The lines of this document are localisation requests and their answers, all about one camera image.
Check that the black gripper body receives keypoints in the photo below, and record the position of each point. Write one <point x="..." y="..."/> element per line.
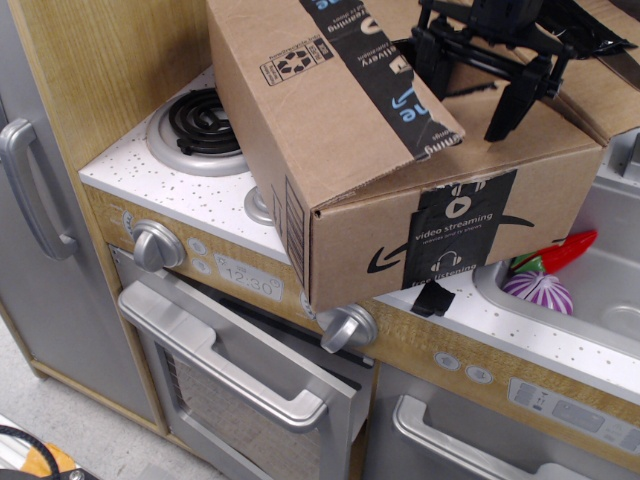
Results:
<point x="508" y="23"/>

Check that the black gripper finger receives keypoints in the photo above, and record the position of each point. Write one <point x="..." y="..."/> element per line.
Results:
<point x="432" y="63"/>
<point x="528" y="84"/>

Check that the large cardboard amazon box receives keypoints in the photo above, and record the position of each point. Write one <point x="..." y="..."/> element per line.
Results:
<point x="373" y="183"/>

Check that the red toy chili pepper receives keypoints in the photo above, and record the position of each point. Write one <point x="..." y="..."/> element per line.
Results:
<point x="552" y="259"/>

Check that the purple white toy onion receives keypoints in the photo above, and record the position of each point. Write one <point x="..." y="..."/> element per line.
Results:
<point x="541" y="289"/>

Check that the grey toy sink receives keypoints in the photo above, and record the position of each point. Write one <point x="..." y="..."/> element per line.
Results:
<point x="604" y="281"/>

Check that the small front stove burner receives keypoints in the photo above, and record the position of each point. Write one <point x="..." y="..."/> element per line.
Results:
<point x="256" y="208"/>

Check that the black coil stove burner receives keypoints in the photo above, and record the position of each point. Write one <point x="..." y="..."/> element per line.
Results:
<point x="201" y="125"/>

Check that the toy kitchen stove unit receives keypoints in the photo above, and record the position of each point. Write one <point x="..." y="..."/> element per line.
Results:
<point x="442" y="331"/>

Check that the silver right stove knob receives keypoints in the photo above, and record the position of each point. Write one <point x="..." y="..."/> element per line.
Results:
<point x="347" y="326"/>

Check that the silver stove knob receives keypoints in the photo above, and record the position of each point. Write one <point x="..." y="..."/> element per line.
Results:
<point x="156" y="247"/>
<point x="347" y="326"/>

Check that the silver left stove knob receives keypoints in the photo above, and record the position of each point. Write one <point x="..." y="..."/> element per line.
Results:
<point x="156" y="247"/>

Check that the grey dishwasher door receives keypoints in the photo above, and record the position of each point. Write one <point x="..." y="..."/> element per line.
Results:
<point x="418" y="430"/>

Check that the grey oven door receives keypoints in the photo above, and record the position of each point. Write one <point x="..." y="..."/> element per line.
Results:
<point x="253" y="395"/>

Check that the grey fridge door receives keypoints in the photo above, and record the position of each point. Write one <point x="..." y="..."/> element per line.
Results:
<point x="61" y="313"/>

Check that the silver fridge handle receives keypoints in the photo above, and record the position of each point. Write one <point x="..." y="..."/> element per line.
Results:
<point x="16" y="140"/>

